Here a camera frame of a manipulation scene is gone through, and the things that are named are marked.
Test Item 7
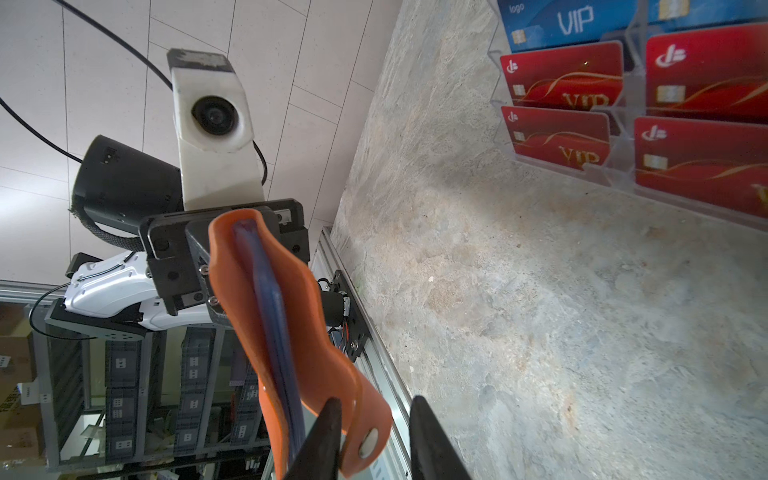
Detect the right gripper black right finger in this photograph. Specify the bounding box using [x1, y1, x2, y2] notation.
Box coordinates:
[409, 396, 471, 480]

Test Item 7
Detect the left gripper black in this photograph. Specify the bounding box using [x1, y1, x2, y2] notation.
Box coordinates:
[139, 199, 310, 317]

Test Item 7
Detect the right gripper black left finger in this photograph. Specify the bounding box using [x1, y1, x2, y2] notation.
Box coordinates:
[284, 398, 342, 480]

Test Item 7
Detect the orange card holder wallet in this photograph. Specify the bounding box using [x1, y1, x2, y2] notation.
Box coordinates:
[208, 209, 393, 479]

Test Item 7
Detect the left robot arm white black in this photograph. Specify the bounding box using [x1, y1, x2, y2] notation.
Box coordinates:
[48, 134, 325, 353]

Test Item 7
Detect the red VIP card bottom left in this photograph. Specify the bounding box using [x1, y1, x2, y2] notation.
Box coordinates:
[501, 106, 611, 171]

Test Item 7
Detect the red vip card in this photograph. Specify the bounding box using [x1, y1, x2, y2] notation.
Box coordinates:
[500, 41, 624, 111]
[501, 106, 611, 171]
[634, 116, 767, 218]
[646, 23, 767, 124]

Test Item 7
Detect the red VIP card bottom right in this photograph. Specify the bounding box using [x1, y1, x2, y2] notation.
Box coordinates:
[634, 116, 767, 218]

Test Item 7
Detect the blue card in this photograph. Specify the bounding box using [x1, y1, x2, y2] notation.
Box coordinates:
[647, 0, 767, 31]
[497, 0, 638, 53]

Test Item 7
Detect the clear acrylic card display stand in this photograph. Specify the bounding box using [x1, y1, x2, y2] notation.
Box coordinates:
[487, 1, 767, 233]

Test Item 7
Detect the storage shelf with crates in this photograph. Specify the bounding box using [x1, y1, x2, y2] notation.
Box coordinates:
[0, 281, 271, 480]

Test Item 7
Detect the aluminium mounting rail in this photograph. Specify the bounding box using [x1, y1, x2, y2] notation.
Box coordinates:
[310, 227, 414, 479]

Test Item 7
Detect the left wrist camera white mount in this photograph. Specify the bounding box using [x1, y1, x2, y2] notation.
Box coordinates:
[167, 48, 265, 211]

